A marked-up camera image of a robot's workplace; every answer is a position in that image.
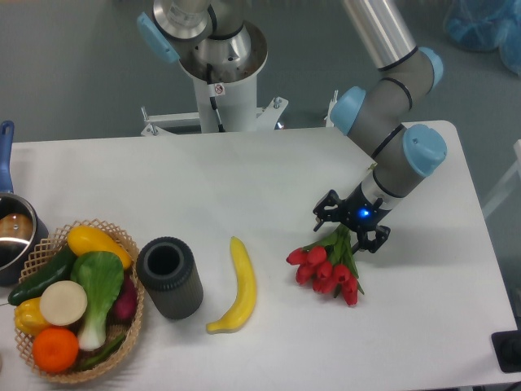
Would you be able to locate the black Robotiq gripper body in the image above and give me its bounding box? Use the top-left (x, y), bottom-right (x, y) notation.
top-left (339, 185), bottom-right (390, 232)

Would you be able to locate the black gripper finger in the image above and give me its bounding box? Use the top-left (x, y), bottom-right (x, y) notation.
top-left (352, 225), bottom-right (391, 254)
top-left (313, 190), bottom-right (342, 232)

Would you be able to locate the red tulip bouquet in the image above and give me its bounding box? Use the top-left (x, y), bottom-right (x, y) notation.
top-left (286, 225), bottom-right (364, 306)

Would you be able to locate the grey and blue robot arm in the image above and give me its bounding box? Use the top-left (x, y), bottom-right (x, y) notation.
top-left (137, 1), bottom-right (447, 253)

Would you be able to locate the yellow banana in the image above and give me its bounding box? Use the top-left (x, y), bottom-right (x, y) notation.
top-left (206, 236), bottom-right (257, 334)

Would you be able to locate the black device at table edge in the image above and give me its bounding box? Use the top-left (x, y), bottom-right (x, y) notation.
top-left (491, 330), bottom-right (520, 373)

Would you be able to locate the dark grey ribbed vase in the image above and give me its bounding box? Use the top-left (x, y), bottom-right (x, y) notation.
top-left (136, 236), bottom-right (204, 320)

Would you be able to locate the blue plastic bag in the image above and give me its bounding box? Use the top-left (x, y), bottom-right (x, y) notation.
top-left (444, 1), bottom-right (520, 76)

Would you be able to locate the purple sweet potato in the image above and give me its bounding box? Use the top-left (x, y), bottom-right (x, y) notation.
top-left (112, 275), bottom-right (138, 322)

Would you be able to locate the green bok choy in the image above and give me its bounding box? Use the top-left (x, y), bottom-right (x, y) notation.
top-left (71, 251), bottom-right (124, 351)

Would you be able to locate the yellow squash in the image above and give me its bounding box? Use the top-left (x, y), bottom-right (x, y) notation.
top-left (67, 225), bottom-right (132, 270)

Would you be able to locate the green cucumber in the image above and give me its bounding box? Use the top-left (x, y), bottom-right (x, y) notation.
top-left (7, 245), bottom-right (77, 306)

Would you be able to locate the woven wicker basket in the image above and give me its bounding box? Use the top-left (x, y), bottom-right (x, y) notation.
top-left (15, 219), bottom-right (144, 384)

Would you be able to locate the green chili pepper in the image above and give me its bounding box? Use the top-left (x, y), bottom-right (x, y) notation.
top-left (75, 334), bottom-right (126, 371)

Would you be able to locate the orange fruit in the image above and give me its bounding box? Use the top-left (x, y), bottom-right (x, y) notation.
top-left (32, 327), bottom-right (79, 373)

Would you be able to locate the yellow bell pepper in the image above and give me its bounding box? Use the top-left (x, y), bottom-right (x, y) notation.
top-left (15, 297), bottom-right (51, 336)

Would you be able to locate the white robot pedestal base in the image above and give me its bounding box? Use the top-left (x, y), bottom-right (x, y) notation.
top-left (137, 13), bottom-right (288, 136)

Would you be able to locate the white frame at right edge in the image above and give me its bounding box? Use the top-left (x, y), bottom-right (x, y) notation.
top-left (482, 140), bottom-right (520, 219)

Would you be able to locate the black cable on pedestal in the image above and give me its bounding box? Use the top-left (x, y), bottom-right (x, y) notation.
top-left (205, 63), bottom-right (225, 134)

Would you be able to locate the blue handled saucepan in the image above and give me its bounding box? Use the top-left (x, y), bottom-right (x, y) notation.
top-left (1, 121), bottom-right (48, 287)

